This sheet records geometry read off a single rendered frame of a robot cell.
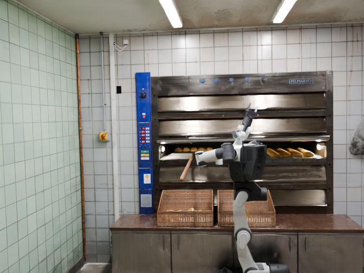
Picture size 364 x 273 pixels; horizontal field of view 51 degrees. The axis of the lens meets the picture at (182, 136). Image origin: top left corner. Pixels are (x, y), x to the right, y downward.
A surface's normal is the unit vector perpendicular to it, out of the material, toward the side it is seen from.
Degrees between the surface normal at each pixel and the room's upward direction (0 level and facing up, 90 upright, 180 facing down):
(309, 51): 90
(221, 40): 90
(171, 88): 90
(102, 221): 90
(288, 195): 70
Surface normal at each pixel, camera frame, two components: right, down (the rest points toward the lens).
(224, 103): -0.10, -0.29
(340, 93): -0.10, 0.05
